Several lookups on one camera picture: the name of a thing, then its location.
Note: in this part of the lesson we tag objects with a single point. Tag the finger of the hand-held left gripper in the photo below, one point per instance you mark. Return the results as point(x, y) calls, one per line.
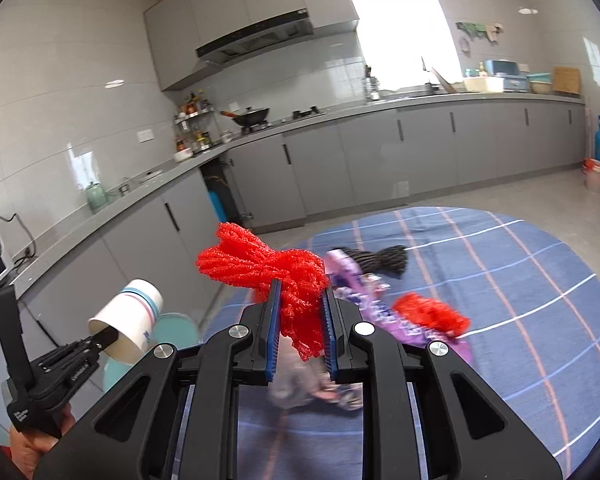
point(105, 336)

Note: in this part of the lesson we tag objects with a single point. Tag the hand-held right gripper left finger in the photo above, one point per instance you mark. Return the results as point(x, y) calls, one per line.
point(274, 332)

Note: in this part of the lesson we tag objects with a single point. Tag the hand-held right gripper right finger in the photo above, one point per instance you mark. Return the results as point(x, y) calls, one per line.
point(328, 335)

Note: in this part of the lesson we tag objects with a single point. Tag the white paper cup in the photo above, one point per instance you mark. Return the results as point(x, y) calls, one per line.
point(130, 312)

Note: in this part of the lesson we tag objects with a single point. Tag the clear plastic bag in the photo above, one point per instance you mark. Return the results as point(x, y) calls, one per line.
point(300, 385)

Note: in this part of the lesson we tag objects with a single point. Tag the purple snack wrapper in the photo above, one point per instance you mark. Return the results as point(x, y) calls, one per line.
point(380, 306)

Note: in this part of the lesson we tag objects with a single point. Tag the red foam mesh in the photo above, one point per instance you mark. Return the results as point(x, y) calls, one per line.
point(280, 270)
point(430, 312)

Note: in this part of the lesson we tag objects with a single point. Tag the mint green bin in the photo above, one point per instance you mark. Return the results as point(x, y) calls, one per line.
point(180, 330)

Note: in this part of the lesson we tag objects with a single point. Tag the person's left hand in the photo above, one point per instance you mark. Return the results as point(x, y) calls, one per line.
point(25, 452)

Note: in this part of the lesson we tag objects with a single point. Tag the mint green kettle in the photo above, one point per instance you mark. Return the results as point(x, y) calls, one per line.
point(96, 199)

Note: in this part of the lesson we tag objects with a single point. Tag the blue container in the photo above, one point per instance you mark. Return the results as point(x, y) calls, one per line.
point(219, 205)

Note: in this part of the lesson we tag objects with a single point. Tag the small steel cup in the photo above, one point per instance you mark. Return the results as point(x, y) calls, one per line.
point(124, 189)

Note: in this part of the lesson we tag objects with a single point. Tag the grey kitchen counter cabinets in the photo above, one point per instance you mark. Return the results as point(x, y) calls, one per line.
point(370, 160)

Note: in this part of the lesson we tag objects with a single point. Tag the blue plaid tablecloth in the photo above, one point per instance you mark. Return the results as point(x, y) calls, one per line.
point(505, 270)

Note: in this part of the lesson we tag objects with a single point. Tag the white bowl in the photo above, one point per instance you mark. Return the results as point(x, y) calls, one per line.
point(182, 156)

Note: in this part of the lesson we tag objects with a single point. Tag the black wok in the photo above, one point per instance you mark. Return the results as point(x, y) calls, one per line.
point(252, 117)

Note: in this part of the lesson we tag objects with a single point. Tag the metal spice rack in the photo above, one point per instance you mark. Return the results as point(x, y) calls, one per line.
point(195, 125)

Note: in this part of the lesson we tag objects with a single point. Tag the gas stove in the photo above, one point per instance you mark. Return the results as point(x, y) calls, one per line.
point(305, 112)

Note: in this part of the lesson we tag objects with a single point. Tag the wooden cutting board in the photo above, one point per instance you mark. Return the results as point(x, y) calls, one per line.
point(442, 81)

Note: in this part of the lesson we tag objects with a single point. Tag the black range hood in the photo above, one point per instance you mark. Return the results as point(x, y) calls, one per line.
point(255, 40)

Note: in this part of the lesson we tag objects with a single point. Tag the white basin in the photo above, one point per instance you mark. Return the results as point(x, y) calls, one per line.
point(482, 85)

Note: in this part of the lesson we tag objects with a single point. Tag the window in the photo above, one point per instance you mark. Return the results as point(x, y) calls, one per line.
point(405, 35)

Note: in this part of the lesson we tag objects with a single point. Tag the red and white bucket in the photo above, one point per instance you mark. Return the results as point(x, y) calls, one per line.
point(595, 175)

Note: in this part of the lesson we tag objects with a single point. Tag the blue storage box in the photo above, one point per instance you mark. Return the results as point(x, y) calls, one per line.
point(505, 72)

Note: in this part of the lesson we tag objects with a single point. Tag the grey upper cabinets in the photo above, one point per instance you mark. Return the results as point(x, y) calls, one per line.
point(190, 25)

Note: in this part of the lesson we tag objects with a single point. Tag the teal basin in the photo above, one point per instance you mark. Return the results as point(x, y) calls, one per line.
point(540, 84)

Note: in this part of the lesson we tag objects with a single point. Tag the cardboard box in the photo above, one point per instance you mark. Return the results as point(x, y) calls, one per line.
point(566, 80)

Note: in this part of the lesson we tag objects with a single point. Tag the white wall switch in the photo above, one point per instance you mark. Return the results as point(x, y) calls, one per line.
point(145, 135)

